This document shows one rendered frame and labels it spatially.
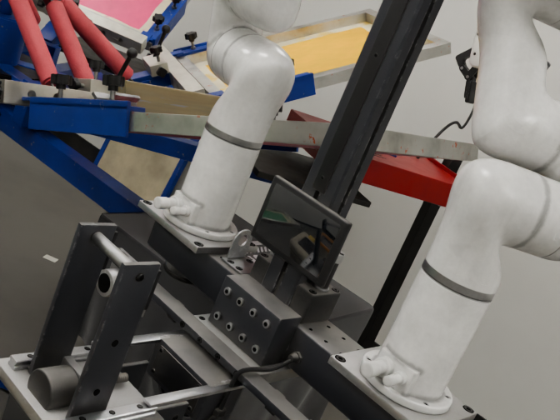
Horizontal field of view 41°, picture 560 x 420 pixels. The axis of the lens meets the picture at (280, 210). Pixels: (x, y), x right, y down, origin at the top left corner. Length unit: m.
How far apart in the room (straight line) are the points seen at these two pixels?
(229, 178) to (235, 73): 0.16
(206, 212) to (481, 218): 0.47
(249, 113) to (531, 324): 2.53
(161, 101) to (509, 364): 2.31
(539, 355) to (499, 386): 0.24
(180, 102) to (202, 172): 0.61
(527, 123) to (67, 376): 0.61
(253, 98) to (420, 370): 0.46
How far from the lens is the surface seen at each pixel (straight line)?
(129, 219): 1.68
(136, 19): 3.04
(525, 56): 1.00
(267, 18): 1.13
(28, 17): 2.15
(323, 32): 2.91
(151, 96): 1.70
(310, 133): 1.23
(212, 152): 1.17
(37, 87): 1.78
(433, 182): 2.77
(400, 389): 0.96
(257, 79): 1.13
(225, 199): 1.18
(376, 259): 3.77
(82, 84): 1.96
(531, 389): 3.57
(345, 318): 1.65
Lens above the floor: 1.55
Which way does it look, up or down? 16 degrees down
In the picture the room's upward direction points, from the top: 23 degrees clockwise
